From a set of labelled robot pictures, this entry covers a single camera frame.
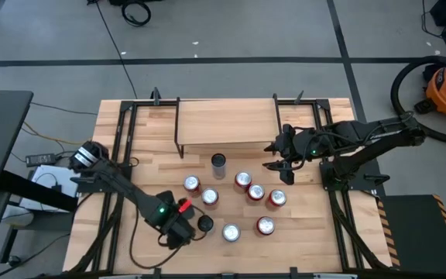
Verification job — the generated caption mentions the white box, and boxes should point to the white box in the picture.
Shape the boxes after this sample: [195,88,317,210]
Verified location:
[19,164,81,213]

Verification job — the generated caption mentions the silver Diet Coke can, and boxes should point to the silver Diet Coke can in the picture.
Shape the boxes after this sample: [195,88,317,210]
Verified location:
[221,222,242,243]

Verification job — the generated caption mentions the black beam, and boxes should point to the black beam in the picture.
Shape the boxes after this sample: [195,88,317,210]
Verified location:
[0,170,79,212]

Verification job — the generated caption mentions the black platform hazard stripes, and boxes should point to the black platform hazard stripes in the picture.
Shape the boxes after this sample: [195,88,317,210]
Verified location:
[377,193,446,277]

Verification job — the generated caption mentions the thin black floor cable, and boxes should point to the thin black floor cable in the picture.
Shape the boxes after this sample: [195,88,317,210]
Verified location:
[94,0,139,98]

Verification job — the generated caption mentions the black power adapter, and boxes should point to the black power adapter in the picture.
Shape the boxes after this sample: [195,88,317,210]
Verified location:
[25,153,57,167]

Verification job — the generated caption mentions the orange shop vacuum with hose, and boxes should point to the orange shop vacuum with hose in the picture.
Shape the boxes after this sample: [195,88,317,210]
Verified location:
[389,55,446,146]

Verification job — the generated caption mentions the coiled black cable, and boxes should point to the coiled black cable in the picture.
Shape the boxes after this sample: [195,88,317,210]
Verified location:
[120,0,153,28]

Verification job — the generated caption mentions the red tag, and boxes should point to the red tag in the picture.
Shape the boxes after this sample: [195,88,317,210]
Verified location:
[177,198,193,214]

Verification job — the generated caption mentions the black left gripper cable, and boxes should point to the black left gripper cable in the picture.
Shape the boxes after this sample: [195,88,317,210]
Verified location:
[129,211,187,270]

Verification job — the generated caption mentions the black extrusion table frame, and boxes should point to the black extrusion table frame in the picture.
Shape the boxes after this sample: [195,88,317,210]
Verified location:
[66,98,393,279]

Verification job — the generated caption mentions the yellow floor cable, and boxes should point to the yellow floor cable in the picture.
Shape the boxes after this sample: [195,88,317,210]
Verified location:
[21,120,92,146]

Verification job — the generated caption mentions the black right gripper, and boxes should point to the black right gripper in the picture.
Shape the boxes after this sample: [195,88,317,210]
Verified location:
[262,123,309,186]

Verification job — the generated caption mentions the tall silver can black lid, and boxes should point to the tall silver can black lid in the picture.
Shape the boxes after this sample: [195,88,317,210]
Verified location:
[210,153,228,181]

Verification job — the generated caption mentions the red Coke Zero can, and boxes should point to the red Coke Zero can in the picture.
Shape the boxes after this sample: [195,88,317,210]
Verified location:
[246,183,266,202]
[256,215,276,236]

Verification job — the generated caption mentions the wooden shelf black metal legs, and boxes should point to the wooden shelf black metal legs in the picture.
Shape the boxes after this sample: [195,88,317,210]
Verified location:
[173,92,285,160]

